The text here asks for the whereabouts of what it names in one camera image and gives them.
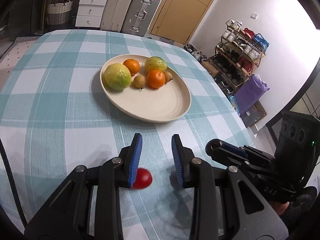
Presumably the red cherry tomato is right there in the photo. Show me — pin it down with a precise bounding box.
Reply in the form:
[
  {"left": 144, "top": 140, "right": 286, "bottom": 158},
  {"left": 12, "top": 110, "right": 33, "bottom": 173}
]
[{"left": 132, "top": 168, "right": 153, "bottom": 189}]

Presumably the right hand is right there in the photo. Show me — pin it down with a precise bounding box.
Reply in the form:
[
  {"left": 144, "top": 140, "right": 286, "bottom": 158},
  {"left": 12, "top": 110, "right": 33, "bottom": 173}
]
[{"left": 270, "top": 202, "right": 290, "bottom": 216}]

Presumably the cream round plate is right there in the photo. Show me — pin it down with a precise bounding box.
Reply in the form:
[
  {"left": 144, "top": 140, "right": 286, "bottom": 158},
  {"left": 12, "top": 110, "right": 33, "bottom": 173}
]
[{"left": 99, "top": 54, "right": 191, "bottom": 123}]

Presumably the purple plastic bag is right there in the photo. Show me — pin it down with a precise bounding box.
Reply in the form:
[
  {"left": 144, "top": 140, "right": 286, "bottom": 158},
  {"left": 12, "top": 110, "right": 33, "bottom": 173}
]
[{"left": 234, "top": 74, "right": 270, "bottom": 115}]

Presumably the brown longan front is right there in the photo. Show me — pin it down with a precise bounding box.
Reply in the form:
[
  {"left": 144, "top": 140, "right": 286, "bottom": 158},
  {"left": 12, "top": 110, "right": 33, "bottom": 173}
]
[{"left": 133, "top": 75, "right": 146, "bottom": 89}]

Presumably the brown longan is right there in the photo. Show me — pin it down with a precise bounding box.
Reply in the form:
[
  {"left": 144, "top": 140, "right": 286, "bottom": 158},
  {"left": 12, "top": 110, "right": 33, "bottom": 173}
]
[
  {"left": 164, "top": 72, "right": 173, "bottom": 83},
  {"left": 133, "top": 75, "right": 146, "bottom": 89}
]

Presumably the brown longan back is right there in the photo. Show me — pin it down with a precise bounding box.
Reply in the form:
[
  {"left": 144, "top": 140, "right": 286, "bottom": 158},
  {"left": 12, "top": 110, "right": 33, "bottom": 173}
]
[{"left": 164, "top": 72, "right": 173, "bottom": 83}]

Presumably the orange mandarin front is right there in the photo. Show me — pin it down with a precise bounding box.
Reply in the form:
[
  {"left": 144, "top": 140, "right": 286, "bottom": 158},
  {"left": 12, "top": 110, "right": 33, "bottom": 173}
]
[{"left": 147, "top": 69, "right": 166, "bottom": 89}]

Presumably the orange mandarin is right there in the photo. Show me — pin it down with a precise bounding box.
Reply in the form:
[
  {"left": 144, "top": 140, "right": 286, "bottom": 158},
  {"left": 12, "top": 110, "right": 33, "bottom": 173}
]
[
  {"left": 123, "top": 59, "right": 140, "bottom": 76},
  {"left": 147, "top": 69, "right": 166, "bottom": 89}
]

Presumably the large green-yellow citrus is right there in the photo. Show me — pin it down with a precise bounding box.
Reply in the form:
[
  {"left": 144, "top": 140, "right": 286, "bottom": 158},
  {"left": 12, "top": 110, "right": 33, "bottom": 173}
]
[{"left": 103, "top": 63, "right": 131, "bottom": 90}]

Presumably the teal checked tablecloth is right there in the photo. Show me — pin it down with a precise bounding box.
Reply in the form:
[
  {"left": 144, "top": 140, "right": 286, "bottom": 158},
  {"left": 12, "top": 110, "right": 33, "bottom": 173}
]
[{"left": 1, "top": 30, "right": 252, "bottom": 239}]

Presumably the orange mandarin back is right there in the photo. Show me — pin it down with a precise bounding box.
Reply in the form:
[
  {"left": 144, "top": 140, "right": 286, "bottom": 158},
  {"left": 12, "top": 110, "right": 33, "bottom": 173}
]
[{"left": 123, "top": 59, "right": 140, "bottom": 76}]

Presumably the shoe rack with shoes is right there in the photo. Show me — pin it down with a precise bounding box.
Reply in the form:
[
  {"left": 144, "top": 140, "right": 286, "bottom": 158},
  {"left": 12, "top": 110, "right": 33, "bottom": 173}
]
[{"left": 209, "top": 20, "right": 270, "bottom": 96}]

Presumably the wooden door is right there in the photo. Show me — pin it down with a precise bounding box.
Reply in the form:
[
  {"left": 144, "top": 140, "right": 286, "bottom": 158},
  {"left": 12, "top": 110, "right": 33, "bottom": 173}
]
[{"left": 149, "top": 0, "right": 215, "bottom": 44}]

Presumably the silver aluminium suitcase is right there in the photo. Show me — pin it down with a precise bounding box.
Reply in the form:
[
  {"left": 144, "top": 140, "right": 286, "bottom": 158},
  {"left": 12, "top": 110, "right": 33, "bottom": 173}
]
[{"left": 121, "top": 0, "right": 161, "bottom": 37}]

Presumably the woven laundry basket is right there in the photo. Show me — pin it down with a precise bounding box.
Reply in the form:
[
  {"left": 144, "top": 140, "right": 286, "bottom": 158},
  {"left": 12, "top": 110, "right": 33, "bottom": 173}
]
[{"left": 47, "top": 0, "right": 73, "bottom": 25}]

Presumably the beige suitcase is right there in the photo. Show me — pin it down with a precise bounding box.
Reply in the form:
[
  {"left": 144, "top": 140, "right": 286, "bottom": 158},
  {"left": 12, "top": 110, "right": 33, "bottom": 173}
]
[{"left": 100, "top": 0, "right": 132, "bottom": 32}]

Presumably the white wall switch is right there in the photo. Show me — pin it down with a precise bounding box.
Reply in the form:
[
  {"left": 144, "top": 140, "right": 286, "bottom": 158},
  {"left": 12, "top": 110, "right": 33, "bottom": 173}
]
[{"left": 251, "top": 13, "right": 258, "bottom": 20}]

